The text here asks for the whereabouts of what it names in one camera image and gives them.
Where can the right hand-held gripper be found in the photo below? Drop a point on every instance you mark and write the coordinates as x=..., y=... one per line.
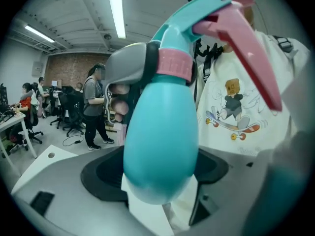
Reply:
x=107, y=107

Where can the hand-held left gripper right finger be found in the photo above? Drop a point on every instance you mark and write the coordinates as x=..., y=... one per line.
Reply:
x=246, y=193

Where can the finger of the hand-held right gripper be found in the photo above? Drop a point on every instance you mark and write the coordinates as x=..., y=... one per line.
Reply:
x=194, y=74

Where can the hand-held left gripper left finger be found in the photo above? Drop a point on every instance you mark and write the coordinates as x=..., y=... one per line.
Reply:
x=61, y=181

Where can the teal spray head pink collar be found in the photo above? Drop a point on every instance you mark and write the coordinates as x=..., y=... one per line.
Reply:
x=172, y=63

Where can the teal spray bottle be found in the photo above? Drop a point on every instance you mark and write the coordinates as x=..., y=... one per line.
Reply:
x=160, y=131

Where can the person's right hand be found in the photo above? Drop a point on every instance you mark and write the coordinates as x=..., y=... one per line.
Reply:
x=119, y=106

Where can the long ceiling light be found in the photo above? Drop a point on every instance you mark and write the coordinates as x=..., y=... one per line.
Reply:
x=117, y=13
x=39, y=33

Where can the person's cream printed t-shirt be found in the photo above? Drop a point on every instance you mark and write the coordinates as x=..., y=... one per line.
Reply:
x=270, y=136

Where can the black office chair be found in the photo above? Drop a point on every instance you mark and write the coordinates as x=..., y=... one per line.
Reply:
x=33, y=122
x=59, y=118
x=71, y=109

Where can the pink cloth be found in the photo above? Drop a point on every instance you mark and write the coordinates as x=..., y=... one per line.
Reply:
x=120, y=134

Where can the white desk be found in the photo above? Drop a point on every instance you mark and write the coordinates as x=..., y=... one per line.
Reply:
x=12, y=122

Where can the grey wall box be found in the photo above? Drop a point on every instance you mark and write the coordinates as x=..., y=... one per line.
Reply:
x=37, y=69

